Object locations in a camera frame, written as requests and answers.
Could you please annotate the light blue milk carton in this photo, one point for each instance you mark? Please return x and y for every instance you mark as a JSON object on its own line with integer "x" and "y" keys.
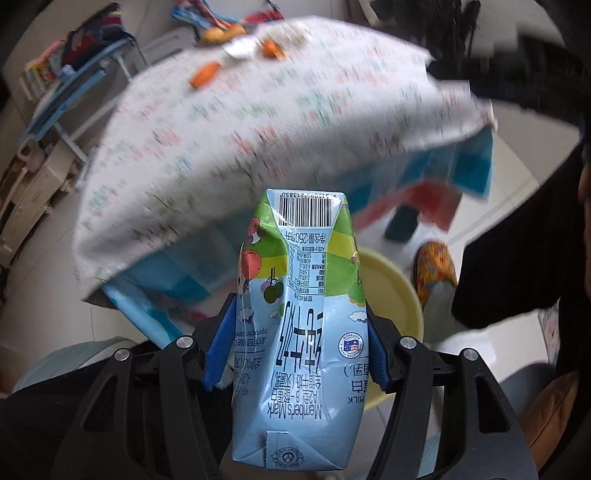
{"x": 300, "y": 346}

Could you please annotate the orange toy near top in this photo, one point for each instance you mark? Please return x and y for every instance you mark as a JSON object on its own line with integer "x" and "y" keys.
{"x": 271, "y": 48}

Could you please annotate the yellow toy bread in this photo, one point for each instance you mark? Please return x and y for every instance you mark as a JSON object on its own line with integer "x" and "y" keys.
{"x": 214, "y": 36}

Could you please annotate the colourful patterned slipper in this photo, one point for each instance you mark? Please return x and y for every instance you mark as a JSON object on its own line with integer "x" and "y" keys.
{"x": 434, "y": 267}

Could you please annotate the yellow mango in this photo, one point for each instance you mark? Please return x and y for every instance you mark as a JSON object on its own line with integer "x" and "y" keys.
{"x": 235, "y": 30}

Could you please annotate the blue study desk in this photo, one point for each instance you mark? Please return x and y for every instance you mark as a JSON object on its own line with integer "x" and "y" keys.
{"x": 69, "y": 92}

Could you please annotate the row of books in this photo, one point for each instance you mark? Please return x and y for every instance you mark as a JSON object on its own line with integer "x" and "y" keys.
{"x": 39, "y": 69}

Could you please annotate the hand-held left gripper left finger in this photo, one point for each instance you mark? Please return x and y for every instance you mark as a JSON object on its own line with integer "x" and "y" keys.
{"x": 217, "y": 355}

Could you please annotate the navy backpack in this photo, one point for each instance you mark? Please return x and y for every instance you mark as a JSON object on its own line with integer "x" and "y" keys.
{"x": 92, "y": 37}

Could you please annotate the white television stand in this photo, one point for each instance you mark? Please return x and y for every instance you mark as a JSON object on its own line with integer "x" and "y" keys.
{"x": 32, "y": 194}

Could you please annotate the table with patterned white cloth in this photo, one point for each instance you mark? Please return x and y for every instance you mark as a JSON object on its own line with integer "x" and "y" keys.
{"x": 277, "y": 115}

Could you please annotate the yellow plastic waste bin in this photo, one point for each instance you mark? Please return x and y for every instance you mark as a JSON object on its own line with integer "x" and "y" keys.
{"x": 397, "y": 295}

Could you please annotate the crumpled clear plastic wrap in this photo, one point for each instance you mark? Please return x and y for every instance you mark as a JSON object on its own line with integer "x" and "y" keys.
{"x": 240, "y": 48}

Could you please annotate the orange toy carrot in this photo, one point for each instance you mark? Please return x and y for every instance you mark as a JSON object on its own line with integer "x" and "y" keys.
{"x": 205, "y": 76}

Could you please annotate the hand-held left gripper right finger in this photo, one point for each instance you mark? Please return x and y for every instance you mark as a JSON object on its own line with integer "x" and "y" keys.
{"x": 379, "y": 360}

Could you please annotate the brown cloth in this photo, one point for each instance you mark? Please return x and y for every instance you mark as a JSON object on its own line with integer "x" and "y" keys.
{"x": 549, "y": 415}

